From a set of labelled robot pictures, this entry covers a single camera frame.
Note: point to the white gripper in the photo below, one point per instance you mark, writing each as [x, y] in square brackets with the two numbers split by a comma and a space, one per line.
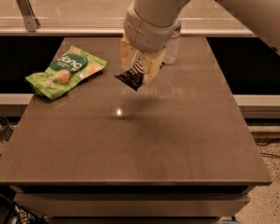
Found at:
[146, 34]

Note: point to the green rice chip bag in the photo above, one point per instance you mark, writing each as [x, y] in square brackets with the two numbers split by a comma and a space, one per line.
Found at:
[65, 73]

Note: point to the black rxbar chocolate wrapper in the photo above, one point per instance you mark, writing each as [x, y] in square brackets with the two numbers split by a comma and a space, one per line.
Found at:
[133, 77]

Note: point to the dark snack bag under table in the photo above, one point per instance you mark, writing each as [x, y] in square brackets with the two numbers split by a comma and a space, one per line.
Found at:
[20, 215]

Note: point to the clear plastic water bottle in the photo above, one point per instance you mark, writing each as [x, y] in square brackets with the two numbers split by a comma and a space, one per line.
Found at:
[171, 51]

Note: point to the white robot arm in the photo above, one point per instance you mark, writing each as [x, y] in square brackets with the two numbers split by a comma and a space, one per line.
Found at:
[262, 17]

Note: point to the left metal railing bracket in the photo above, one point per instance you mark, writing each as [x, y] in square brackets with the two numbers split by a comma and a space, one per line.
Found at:
[30, 20]

